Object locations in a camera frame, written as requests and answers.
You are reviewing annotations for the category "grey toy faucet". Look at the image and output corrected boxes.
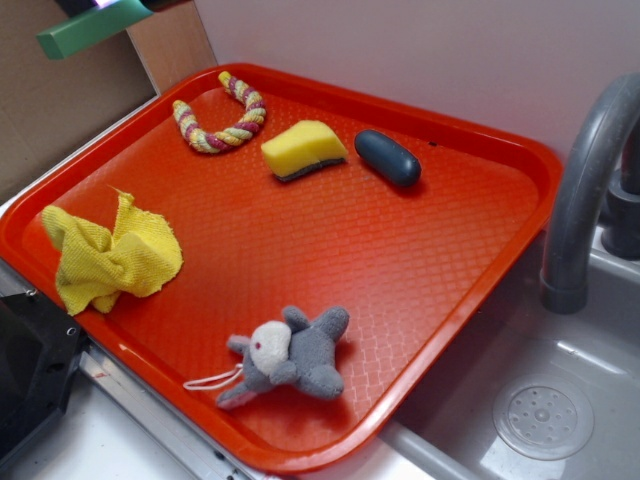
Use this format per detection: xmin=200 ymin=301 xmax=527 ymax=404
xmin=540 ymin=72 xmax=639 ymax=314

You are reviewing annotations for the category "yellow sponge with dark base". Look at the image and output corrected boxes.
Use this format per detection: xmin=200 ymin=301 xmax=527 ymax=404
xmin=261 ymin=120 xmax=348 ymax=182

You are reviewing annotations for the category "green rectangular block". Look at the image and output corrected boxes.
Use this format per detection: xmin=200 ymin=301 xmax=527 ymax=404
xmin=36 ymin=0 xmax=153 ymax=60

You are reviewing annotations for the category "black octagonal mount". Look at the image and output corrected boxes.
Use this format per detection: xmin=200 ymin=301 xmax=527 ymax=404
xmin=1 ymin=290 xmax=86 ymax=469

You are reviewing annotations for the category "multicolour twisted rope toy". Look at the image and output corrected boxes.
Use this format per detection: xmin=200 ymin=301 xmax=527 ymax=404
xmin=172 ymin=71 xmax=267 ymax=155

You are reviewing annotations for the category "brown cardboard box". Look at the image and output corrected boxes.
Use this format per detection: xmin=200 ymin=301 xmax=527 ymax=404
xmin=1 ymin=1 xmax=216 ymax=201

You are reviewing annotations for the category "yellow crumpled cloth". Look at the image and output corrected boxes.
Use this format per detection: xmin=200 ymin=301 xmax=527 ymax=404
xmin=41 ymin=191 xmax=183 ymax=316

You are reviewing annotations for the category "dark grey oval stone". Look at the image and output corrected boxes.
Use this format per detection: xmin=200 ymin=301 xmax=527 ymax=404
xmin=354 ymin=130 xmax=422 ymax=187

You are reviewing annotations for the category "red plastic tray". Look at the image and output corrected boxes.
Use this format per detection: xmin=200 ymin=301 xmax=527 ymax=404
xmin=1 ymin=64 xmax=562 ymax=474

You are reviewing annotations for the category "dark faucet handle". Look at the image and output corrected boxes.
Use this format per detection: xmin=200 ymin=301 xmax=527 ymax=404
xmin=601 ymin=124 xmax=639 ymax=260

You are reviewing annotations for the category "grey plush mouse toy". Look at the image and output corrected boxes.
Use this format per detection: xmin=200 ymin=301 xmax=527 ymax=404
xmin=183 ymin=306 xmax=350 ymax=410

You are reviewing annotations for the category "grey toy sink basin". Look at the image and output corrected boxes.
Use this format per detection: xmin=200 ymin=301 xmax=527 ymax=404
xmin=381 ymin=241 xmax=639 ymax=479

